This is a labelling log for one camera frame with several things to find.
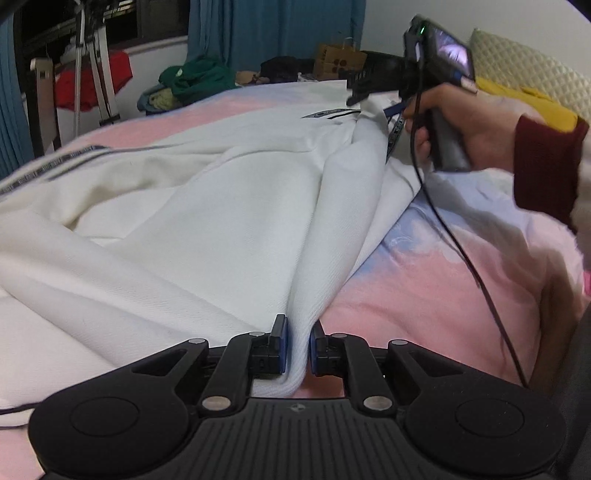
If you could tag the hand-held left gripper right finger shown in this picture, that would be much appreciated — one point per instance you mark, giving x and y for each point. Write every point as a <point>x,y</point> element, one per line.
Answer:
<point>315,350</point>

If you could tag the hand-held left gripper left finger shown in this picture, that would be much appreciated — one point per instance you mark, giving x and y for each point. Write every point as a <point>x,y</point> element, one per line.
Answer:
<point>280,344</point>

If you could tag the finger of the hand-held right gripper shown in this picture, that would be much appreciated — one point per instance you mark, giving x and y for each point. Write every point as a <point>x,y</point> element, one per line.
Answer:
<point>396,109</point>

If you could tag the white pants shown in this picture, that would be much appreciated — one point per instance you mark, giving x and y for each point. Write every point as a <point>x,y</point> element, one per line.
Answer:
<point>184,230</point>

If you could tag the pale clothes heap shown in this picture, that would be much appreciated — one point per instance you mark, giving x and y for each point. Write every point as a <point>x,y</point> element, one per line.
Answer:
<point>159,99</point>

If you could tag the person's right hand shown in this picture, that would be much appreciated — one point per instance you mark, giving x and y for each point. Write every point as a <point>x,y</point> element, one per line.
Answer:
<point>489,129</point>

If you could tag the black sofa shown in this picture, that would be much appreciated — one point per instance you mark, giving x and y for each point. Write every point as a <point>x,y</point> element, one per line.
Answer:
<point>383,62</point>

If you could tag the brown paper bag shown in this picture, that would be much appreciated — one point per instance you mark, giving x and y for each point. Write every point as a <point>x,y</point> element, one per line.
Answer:
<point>339,60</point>

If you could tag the yellow pillow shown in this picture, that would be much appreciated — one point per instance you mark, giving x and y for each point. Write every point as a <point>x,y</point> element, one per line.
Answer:
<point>549,108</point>

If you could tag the black clothing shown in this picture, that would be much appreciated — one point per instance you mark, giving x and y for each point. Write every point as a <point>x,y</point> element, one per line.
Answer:
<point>286,67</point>

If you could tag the pastel bed blanket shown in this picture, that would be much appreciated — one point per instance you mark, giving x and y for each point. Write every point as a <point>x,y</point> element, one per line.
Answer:
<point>438,300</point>

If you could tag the blue curtain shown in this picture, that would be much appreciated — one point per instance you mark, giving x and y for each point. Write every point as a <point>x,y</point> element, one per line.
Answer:
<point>18,115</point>
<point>277,32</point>

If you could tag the beige cloth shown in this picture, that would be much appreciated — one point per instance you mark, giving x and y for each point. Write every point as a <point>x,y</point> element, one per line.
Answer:
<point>249,77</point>

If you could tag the green garment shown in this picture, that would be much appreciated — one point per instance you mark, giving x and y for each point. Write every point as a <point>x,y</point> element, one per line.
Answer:
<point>203,78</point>

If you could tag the dark window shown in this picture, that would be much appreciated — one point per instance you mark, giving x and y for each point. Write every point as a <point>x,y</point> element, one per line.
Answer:
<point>157,18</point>

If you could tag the red cloth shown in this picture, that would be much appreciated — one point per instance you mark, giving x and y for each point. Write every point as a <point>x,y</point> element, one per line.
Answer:
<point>117,69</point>

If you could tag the garment steamer stand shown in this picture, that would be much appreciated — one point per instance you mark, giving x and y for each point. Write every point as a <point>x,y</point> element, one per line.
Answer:
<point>105,83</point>

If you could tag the grey upright board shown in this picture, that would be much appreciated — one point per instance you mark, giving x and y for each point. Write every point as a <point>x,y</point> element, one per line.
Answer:
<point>44,106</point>

